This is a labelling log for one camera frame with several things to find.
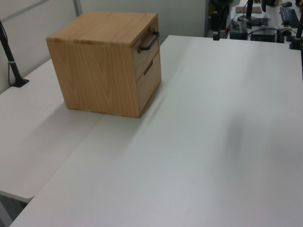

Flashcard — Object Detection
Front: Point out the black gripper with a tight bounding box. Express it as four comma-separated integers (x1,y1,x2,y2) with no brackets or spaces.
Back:
212,11,220,41

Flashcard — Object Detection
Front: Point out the black metal drawer handle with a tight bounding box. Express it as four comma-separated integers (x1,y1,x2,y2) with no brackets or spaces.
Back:
138,31,160,52

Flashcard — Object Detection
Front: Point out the wooden drawer with black handle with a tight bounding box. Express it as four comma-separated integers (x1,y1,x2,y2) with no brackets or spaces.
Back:
132,20,160,82

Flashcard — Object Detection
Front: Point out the wooden two-drawer cabinet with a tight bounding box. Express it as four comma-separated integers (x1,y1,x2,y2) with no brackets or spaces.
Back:
46,11,162,119

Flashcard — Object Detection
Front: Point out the black electronics box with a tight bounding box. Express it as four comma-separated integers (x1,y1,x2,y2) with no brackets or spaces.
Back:
230,22,248,40

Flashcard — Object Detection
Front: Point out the black monitor stand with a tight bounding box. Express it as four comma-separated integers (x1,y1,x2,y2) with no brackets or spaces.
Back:
238,0,258,23

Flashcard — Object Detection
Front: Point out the black desktop device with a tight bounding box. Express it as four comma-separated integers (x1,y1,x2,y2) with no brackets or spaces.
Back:
250,27,277,43

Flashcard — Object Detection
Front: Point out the brown pad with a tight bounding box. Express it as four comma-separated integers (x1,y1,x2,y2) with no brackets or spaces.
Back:
235,6,262,14

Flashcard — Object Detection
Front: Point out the black computer keyboard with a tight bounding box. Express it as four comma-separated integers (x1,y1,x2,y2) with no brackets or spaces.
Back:
279,6,301,26

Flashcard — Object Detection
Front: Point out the black table clamp mount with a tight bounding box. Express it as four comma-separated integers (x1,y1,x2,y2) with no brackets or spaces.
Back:
288,21,303,50

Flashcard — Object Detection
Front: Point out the wooden drawer without handle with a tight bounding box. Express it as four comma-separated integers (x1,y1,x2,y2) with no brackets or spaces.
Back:
136,53,162,106

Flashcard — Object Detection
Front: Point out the black camera stand pole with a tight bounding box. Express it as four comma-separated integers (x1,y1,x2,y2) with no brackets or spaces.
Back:
0,20,30,88

